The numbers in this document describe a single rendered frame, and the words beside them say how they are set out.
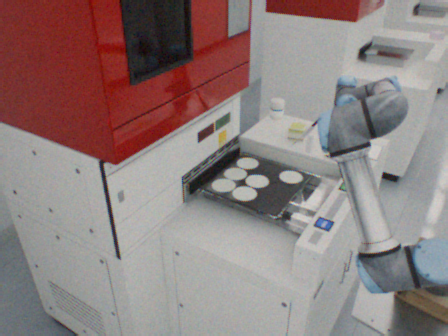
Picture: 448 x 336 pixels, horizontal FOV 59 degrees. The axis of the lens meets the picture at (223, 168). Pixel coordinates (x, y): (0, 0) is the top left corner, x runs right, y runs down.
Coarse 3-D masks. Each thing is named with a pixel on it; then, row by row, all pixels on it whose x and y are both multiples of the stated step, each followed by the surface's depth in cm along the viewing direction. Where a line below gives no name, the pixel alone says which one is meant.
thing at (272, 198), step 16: (256, 160) 185; (224, 176) 173; (272, 176) 173; (304, 176) 173; (224, 192) 163; (256, 192) 163; (272, 192) 163; (288, 192) 163; (256, 208) 154; (272, 208) 154
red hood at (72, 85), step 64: (0, 0) 113; (64, 0) 99; (128, 0) 104; (192, 0) 126; (0, 64) 128; (64, 64) 110; (128, 64) 110; (192, 64) 136; (64, 128) 124; (128, 128) 118
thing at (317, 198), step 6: (324, 186) 170; (330, 186) 170; (318, 192) 167; (324, 192) 167; (330, 192) 167; (312, 198) 163; (318, 198) 163; (324, 198) 163; (312, 204) 160; (318, 204) 159; (294, 228) 149; (300, 228) 147
